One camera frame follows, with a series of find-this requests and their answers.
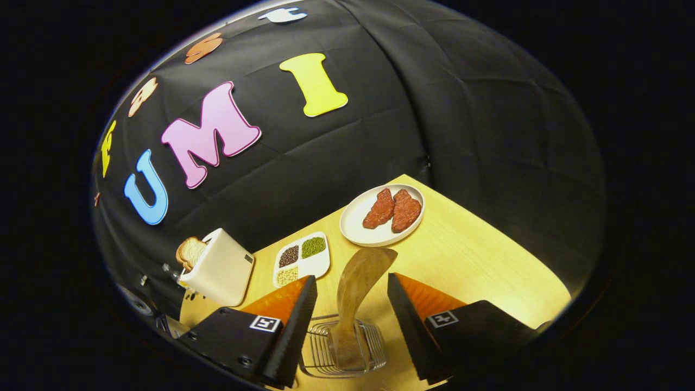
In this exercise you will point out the wooden spoon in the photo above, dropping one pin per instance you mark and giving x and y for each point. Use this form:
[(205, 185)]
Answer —
[(361, 274)]

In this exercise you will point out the black backdrop cloth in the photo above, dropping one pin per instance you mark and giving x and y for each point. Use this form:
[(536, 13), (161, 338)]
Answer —
[(434, 108)]

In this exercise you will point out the white toaster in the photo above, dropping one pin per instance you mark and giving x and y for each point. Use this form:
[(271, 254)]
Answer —
[(220, 269)]

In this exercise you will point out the toast bread slice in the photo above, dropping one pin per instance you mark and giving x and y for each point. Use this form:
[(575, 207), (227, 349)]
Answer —
[(190, 252)]

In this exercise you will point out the red meat piece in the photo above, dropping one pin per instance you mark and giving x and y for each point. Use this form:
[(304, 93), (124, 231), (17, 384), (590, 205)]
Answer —
[(406, 210), (379, 209)]

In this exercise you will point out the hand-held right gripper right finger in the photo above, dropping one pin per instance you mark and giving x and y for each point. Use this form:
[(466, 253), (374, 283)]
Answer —
[(407, 331)]

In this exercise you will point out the white divided bean dish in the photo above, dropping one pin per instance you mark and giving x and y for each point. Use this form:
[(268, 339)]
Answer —
[(315, 263)]

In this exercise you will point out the round white plate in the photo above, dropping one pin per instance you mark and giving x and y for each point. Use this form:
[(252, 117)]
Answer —
[(355, 225)]

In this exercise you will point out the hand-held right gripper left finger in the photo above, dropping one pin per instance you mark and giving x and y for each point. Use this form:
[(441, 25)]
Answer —
[(296, 331)]

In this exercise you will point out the dark rice cooker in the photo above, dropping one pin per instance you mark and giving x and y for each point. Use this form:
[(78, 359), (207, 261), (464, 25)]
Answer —
[(142, 306)]

